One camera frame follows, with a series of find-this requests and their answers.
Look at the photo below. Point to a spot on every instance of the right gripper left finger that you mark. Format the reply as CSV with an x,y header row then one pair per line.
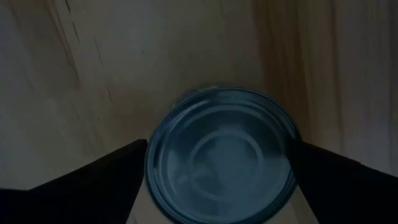
x,y
77,199

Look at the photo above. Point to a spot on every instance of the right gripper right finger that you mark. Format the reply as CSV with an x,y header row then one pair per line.
x,y
348,199

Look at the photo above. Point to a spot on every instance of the green label tuna can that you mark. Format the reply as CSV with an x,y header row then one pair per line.
x,y
220,161

